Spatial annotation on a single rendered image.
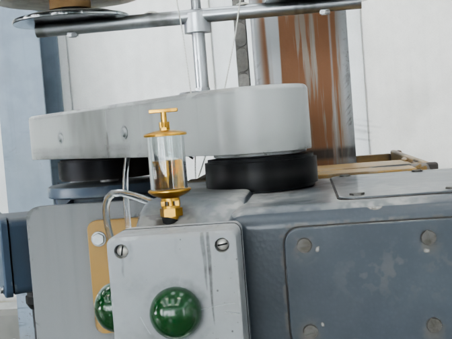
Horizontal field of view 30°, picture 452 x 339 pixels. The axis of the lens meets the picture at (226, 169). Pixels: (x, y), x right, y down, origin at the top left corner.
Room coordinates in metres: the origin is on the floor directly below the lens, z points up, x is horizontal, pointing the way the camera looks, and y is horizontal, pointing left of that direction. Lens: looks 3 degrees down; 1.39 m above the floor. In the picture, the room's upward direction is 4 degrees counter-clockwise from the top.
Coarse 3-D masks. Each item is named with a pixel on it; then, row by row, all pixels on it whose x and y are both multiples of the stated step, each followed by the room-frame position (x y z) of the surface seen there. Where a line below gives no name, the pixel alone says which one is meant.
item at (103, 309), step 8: (104, 288) 0.50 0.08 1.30; (96, 296) 0.50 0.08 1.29; (104, 296) 0.49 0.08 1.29; (96, 304) 0.49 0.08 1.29; (104, 304) 0.49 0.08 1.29; (96, 312) 0.49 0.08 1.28; (104, 312) 0.49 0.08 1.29; (104, 320) 0.49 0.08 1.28; (112, 320) 0.49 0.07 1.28; (104, 328) 0.50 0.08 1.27; (112, 328) 0.49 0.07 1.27
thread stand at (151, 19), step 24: (192, 0) 0.87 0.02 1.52; (264, 0) 0.85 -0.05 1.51; (288, 0) 0.84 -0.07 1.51; (312, 0) 0.85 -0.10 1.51; (336, 0) 0.85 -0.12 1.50; (360, 0) 0.84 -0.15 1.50; (24, 24) 0.87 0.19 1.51; (48, 24) 0.88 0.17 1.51; (72, 24) 0.87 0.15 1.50; (96, 24) 0.87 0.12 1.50; (120, 24) 0.87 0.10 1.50; (144, 24) 0.87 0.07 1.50; (168, 24) 0.87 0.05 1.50; (192, 24) 0.86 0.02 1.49
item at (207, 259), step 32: (192, 224) 0.51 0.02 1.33; (224, 224) 0.50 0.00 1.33; (128, 256) 0.48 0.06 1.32; (160, 256) 0.48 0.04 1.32; (192, 256) 0.47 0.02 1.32; (224, 256) 0.47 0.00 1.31; (128, 288) 0.48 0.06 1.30; (160, 288) 0.48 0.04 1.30; (192, 288) 0.47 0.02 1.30; (224, 288) 0.47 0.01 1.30; (128, 320) 0.48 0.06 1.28; (224, 320) 0.47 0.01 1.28
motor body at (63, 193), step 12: (96, 180) 1.07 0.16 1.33; (120, 180) 1.02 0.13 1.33; (132, 180) 1.00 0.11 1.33; (144, 180) 0.99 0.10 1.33; (48, 192) 1.00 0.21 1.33; (60, 192) 0.97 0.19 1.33; (72, 192) 0.96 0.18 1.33; (84, 192) 0.96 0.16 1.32; (96, 192) 0.95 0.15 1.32; (144, 192) 0.97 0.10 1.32
